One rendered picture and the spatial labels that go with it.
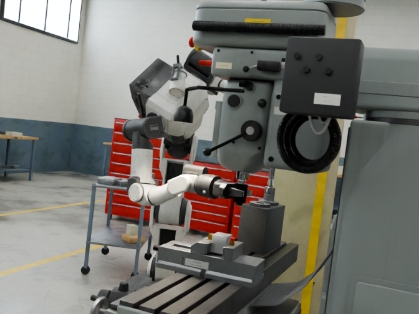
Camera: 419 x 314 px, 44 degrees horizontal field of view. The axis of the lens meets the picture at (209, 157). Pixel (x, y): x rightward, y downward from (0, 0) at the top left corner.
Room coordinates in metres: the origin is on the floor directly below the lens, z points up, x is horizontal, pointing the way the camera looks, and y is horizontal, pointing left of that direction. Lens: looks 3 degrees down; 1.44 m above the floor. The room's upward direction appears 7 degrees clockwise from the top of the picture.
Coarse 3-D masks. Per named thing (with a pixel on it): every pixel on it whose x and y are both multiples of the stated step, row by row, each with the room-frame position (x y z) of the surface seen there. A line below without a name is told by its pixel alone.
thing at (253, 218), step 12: (252, 204) 2.14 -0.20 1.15; (264, 204) 2.13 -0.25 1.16; (276, 204) 2.23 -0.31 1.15; (240, 216) 2.14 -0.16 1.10; (252, 216) 2.12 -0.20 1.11; (264, 216) 2.09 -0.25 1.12; (276, 216) 2.19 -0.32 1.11; (240, 228) 2.14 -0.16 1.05; (252, 228) 2.12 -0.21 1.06; (264, 228) 2.09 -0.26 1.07; (276, 228) 2.21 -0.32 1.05; (240, 240) 2.14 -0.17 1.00; (252, 240) 2.11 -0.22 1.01; (264, 240) 2.10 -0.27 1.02; (276, 240) 2.23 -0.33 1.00; (264, 252) 2.11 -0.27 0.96
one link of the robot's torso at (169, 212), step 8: (192, 144) 2.58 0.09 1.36; (160, 152) 2.57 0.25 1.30; (192, 152) 2.56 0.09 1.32; (160, 160) 2.55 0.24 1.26; (168, 160) 2.55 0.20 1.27; (176, 160) 2.55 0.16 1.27; (184, 160) 2.55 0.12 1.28; (192, 160) 2.57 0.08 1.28; (160, 168) 2.54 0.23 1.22; (168, 168) 2.59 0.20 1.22; (176, 168) 2.58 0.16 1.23; (168, 176) 2.59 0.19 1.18; (176, 176) 2.59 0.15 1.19; (168, 200) 2.54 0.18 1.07; (176, 200) 2.53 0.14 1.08; (184, 200) 2.57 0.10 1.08; (160, 208) 2.53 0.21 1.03; (168, 208) 2.53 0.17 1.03; (176, 208) 2.53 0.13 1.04; (184, 208) 2.54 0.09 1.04; (160, 216) 2.53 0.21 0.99; (168, 216) 2.53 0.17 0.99; (176, 216) 2.53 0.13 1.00; (184, 216) 2.54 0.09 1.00; (176, 224) 2.56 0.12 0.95
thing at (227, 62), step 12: (216, 48) 1.79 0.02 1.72; (228, 48) 1.77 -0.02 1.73; (240, 48) 1.76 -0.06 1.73; (216, 60) 1.78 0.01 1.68; (228, 60) 1.77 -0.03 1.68; (240, 60) 1.75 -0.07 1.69; (252, 60) 1.73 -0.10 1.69; (264, 60) 1.72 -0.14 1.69; (276, 60) 1.70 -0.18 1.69; (216, 72) 1.78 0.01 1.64; (228, 72) 1.76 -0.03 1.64; (240, 72) 1.75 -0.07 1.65; (252, 72) 1.73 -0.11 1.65; (264, 72) 1.72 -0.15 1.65; (276, 72) 1.70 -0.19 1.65
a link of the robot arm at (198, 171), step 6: (186, 168) 1.99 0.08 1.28; (192, 168) 1.97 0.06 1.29; (198, 168) 1.95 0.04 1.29; (204, 168) 1.95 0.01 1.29; (186, 174) 1.96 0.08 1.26; (192, 174) 1.98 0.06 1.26; (198, 174) 1.96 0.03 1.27; (204, 174) 1.94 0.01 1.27; (192, 180) 1.95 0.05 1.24; (198, 180) 1.92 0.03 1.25; (192, 186) 1.95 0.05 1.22; (198, 186) 1.91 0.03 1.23; (192, 192) 1.95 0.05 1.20; (198, 192) 1.92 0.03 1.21
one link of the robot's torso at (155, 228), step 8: (152, 208) 2.55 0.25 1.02; (152, 216) 2.55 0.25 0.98; (152, 224) 2.56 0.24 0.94; (160, 224) 2.61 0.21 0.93; (152, 232) 2.56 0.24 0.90; (160, 232) 2.60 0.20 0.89; (168, 232) 2.59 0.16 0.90; (176, 232) 2.55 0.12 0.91; (184, 232) 2.55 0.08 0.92; (160, 240) 2.62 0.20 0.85; (168, 240) 2.61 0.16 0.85; (176, 240) 2.56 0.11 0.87; (152, 264) 2.66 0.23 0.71; (152, 272) 2.64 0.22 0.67; (160, 272) 2.63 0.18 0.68; (168, 272) 2.63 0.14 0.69; (152, 280) 2.67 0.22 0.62
